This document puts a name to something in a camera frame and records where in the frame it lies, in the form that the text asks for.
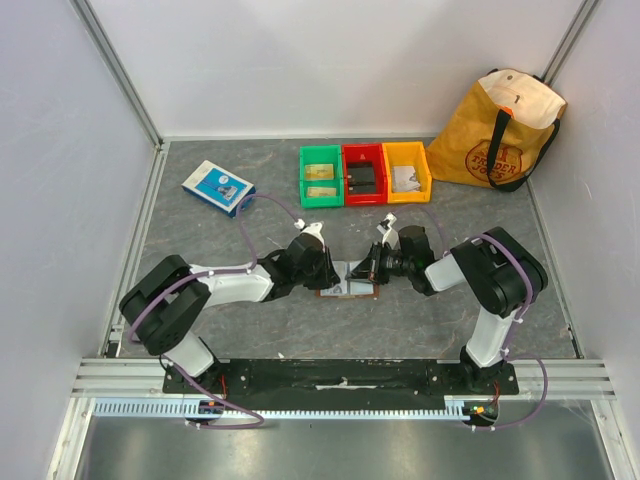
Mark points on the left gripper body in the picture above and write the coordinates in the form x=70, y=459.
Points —
x=316, y=277

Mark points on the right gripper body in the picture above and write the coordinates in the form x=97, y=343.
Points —
x=375, y=262

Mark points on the brown leather card holder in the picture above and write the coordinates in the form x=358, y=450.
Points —
x=347, y=288

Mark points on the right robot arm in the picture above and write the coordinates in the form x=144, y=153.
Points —
x=504, y=277

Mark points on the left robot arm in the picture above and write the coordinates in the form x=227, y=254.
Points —
x=163, y=307

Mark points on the gold card lower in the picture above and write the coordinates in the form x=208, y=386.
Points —
x=316, y=192

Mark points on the gold card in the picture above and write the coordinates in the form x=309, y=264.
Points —
x=316, y=192
x=319, y=172

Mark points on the black cards in red bin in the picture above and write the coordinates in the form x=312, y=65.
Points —
x=361, y=178

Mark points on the silver card in yellow bin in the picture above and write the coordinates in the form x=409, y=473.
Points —
x=405, y=179

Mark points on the gold card upper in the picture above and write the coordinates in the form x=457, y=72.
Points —
x=319, y=172

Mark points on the yellow plastic bin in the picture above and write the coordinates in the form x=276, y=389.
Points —
x=408, y=153

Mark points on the red plastic bin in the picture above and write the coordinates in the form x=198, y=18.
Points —
x=372, y=152

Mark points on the green plastic bin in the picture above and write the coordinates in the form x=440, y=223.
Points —
x=321, y=182

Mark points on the blue and white box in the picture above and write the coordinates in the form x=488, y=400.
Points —
x=218, y=187

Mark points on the yellow Trader Joe's tote bag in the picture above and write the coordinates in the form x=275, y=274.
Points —
x=499, y=133

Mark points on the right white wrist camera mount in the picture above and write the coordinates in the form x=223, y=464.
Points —
x=387, y=227

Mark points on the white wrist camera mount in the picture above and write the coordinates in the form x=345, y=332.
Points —
x=387, y=227
x=313, y=229

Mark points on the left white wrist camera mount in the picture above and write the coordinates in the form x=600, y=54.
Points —
x=313, y=229

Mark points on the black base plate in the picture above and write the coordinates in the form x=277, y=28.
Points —
x=348, y=383

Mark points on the slotted cable duct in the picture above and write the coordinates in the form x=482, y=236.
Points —
x=201, y=408

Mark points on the aluminium frame rail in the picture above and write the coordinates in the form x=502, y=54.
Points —
x=568, y=379

